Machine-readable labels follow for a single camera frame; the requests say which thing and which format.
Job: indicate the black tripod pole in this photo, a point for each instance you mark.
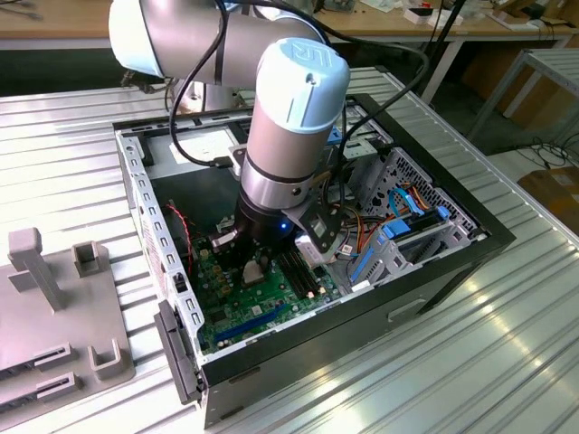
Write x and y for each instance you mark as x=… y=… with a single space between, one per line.
x=451 y=20

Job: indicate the hard disk in blue carrier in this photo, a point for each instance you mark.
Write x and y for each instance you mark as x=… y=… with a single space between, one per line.
x=395 y=229

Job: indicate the wooden desk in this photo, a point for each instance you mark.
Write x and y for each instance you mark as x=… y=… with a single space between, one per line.
x=45 y=25

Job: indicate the black open PC case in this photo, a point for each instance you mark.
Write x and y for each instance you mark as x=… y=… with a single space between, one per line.
x=316 y=343

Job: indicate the grey parts rack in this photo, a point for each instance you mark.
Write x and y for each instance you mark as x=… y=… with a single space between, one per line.
x=45 y=316

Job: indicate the blue expansion slot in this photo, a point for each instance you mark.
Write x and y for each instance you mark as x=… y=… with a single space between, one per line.
x=249 y=323

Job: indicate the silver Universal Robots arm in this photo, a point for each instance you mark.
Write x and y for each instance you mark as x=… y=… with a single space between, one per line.
x=294 y=113

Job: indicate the metal frame table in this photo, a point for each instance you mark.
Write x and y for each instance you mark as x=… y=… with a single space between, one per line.
x=556 y=63

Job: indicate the grey power supply box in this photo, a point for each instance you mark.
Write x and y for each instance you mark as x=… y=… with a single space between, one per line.
x=199 y=190

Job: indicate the grey metal drive cage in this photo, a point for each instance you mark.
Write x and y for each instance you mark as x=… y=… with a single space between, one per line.
x=368 y=169

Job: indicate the black card retention latch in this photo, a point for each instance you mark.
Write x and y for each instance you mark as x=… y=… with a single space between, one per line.
x=178 y=357

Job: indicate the silver square CPU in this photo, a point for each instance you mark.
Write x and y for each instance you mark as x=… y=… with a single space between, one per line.
x=253 y=274

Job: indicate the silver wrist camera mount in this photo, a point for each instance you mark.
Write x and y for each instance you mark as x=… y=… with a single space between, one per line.
x=224 y=241

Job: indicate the black square chip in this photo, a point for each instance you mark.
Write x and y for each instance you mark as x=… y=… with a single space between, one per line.
x=217 y=316

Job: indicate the green motherboard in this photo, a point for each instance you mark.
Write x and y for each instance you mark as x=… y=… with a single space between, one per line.
x=267 y=300

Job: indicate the brown cardboard box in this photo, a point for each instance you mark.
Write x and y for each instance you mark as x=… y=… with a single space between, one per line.
x=552 y=199
x=488 y=72

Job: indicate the perforated grey disk bay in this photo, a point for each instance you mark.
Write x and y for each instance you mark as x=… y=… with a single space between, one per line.
x=407 y=167

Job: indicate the black RAM slot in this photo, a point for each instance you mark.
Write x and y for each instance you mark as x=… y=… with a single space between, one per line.
x=311 y=276
x=299 y=280
x=305 y=278
x=294 y=282

